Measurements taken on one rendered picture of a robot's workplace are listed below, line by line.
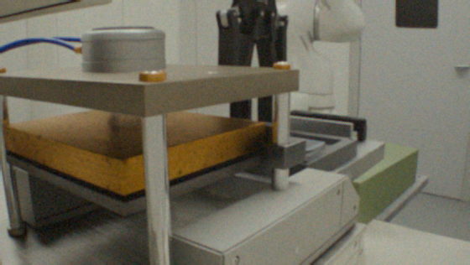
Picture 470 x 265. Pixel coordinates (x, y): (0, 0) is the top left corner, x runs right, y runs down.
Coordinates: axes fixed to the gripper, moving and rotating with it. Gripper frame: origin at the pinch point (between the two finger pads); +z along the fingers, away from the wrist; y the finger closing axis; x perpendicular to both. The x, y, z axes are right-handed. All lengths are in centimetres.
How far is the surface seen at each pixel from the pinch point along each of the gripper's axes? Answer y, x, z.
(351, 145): 9.8, -10.2, 4.2
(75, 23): 89, 193, -24
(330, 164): 2.7, -10.3, 5.3
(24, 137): -30.3, 4.1, -2.3
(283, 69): -14.8, -13.4, -8.0
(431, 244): 34.6, -20.0, 28.3
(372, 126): 287, 82, 57
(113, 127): -23.7, -1.1, -2.8
